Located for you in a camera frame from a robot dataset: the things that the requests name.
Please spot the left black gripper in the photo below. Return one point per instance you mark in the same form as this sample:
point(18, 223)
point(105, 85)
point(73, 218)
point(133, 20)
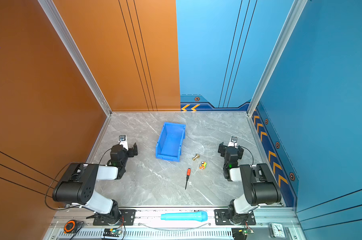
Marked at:
point(130, 151)

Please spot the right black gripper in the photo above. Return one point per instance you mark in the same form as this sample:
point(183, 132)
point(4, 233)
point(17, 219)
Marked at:
point(223, 150)

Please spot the red handled screwdriver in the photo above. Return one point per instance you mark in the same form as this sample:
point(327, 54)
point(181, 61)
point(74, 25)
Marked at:
point(187, 177)

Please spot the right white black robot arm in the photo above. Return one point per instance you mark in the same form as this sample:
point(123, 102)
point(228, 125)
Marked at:
point(258, 183)

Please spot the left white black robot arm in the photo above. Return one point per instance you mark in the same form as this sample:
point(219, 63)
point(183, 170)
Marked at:
point(77, 185)

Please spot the blue plastic bin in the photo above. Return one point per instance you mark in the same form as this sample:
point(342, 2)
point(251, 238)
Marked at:
point(169, 145)

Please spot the small colourful toy piece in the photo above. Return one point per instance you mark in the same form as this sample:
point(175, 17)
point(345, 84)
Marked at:
point(203, 165)

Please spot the light blue plastic cylinder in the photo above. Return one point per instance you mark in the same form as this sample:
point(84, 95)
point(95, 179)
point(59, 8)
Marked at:
point(199, 216)

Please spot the green circuit board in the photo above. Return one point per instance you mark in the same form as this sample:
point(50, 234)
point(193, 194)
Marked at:
point(112, 233)

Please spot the small white clock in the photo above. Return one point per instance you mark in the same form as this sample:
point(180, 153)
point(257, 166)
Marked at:
point(277, 230)

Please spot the orange black tape measure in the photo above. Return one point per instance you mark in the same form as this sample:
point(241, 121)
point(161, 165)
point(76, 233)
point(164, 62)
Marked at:
point(71, 227)

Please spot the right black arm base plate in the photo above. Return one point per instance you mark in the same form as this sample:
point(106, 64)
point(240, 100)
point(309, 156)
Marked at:
point(223, 217)

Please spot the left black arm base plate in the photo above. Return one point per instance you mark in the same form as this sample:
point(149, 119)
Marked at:
point(124, 217)

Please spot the small board with wires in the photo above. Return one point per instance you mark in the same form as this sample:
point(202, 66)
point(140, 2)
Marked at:
point(241, 233)

